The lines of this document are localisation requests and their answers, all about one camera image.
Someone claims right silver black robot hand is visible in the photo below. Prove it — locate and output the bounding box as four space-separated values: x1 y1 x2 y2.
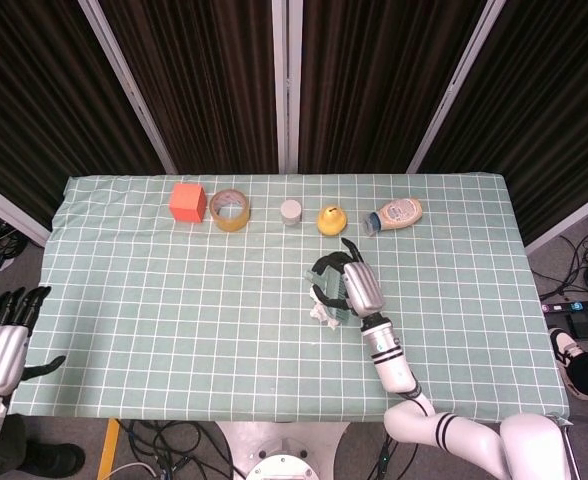
312 237 386 319

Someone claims green hand broom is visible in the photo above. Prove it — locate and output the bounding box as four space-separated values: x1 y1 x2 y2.
304 264 355 329

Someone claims paper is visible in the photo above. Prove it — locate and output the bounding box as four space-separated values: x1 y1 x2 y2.
308 297 340 331

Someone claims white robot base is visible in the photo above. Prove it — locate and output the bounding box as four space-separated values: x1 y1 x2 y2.
216 422 350 480

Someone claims yellow lemon toy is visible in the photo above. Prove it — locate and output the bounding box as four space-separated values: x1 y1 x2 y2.
316 204 348 237

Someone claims mayonnaise squeeze bottle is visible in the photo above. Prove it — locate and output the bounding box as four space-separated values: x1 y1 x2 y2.
364 197 424 236

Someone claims small grey jar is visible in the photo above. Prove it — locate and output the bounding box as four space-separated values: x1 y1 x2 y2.
280 199 303 226

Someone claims black shoe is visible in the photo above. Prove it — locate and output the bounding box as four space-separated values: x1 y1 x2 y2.
23 439 86 477

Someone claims yellow floor strip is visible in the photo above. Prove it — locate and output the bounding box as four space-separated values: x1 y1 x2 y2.
97 418 122 480

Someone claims brown packing tape roll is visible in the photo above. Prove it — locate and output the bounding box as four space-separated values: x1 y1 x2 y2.
209 188 252 233

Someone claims green checked tablecloth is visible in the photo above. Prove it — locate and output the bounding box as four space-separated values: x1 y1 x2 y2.
7 172 570 428

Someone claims orange cube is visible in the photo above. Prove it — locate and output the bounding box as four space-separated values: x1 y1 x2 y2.
168 183 208 223

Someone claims dark corrugated partition panel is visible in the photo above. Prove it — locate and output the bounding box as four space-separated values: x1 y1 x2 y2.
78 0 288 176
406 0 588 254
0 0 178 249
286 0 508 175

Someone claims white sneaker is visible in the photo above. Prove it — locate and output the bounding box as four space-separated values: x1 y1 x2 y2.
548 327 587 399

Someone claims white floor cable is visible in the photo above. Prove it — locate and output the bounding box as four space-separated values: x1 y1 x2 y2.
107 462 158 480

